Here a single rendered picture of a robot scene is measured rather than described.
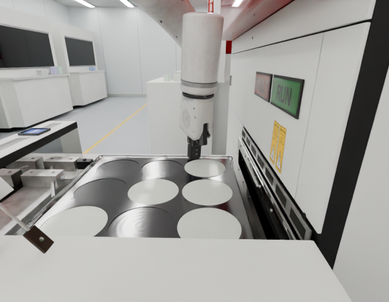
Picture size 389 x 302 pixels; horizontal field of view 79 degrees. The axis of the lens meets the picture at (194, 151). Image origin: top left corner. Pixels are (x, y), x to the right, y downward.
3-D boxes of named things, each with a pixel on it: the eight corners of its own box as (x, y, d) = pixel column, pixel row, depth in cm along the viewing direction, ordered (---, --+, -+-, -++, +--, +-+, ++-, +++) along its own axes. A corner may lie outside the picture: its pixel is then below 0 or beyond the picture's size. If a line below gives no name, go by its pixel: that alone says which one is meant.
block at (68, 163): (81, 166, 64) (80, 156, 62) (75, 171, 60) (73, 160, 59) (52, 165, 64) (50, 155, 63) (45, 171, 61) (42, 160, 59)
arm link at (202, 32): (182, 74, 58) (178, 81, 50) (184, 12, 52) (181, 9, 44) (216, 76, 58) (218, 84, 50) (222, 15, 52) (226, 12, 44)
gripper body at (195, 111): (175, 84, 57) (174, 127, 62) (193, 95, 49) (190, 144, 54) (202, 83, 60) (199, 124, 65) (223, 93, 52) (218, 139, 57)
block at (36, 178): (66, 180, 56) (63, 168, 55) (57, 187, 53) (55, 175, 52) (33, 179, 56) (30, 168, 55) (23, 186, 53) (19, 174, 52)
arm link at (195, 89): (174, 76, 56) (174, 88, 57) (190, 84, 49) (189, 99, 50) (205, 75, 59) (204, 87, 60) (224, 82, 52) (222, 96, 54)
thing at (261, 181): (241, 166, 71) (243, 136, 68) (298, 311, 30) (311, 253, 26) (235, 166, 71) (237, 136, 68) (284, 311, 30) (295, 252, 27)
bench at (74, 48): (109, 99, 778) (100, 31, 707) (84, 109, 610) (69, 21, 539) (77, 98, 780) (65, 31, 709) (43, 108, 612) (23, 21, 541)
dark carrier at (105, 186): (229, 160, 64) (229, 158, 63) (258, 261, 31) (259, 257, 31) (102, 159, 64) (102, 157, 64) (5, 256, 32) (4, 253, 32)
